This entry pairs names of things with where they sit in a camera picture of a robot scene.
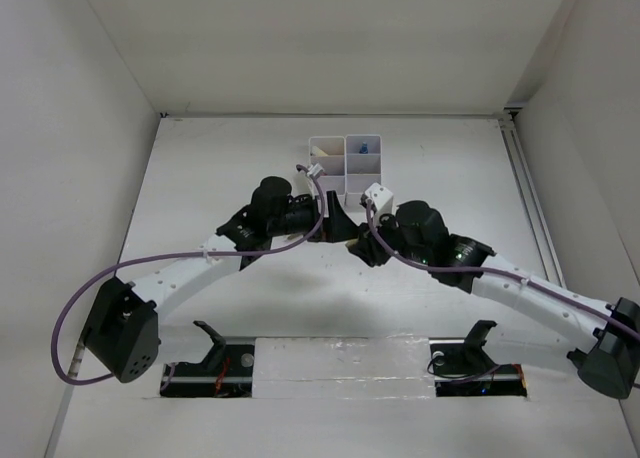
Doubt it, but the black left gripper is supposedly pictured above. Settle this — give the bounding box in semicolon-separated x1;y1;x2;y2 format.
268;192;357;245

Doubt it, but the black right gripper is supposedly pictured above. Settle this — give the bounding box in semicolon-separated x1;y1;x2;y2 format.
348;206;431;266

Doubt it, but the yellow highlighter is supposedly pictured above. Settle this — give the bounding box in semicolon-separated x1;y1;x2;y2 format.
310;146;329;157

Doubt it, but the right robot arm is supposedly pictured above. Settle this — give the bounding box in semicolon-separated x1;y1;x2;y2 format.
348;197;639;400

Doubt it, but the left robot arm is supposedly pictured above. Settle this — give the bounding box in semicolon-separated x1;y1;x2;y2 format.
81;176;358;383

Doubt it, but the left white compartment organizer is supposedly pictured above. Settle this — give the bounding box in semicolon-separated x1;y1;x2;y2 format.
308;136;346;205

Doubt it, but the white compartment organizer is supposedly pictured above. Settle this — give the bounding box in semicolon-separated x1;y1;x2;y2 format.
308;136;346;205
345;134;382;208

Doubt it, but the right white compartment organizer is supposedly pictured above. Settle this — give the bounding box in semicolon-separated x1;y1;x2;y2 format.
345;134;382;208

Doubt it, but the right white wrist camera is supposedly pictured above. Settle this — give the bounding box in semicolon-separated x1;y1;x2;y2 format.
360;182;394;216

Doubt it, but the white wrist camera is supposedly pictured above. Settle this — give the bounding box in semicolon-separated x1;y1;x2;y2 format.
360;182;394;216
296;163;325;180

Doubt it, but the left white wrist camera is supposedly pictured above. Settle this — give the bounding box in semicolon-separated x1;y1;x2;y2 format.
296;163;325;180

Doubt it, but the aluminium frame rail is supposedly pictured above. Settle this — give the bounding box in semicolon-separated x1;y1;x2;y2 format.
497;107;565;286

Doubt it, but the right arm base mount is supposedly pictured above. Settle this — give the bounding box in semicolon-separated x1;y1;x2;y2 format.
426;320;528;398

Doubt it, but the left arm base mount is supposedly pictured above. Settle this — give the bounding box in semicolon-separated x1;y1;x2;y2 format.
158;320;256;399

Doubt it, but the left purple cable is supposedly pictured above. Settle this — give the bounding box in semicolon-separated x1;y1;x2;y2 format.
52;163;325;385

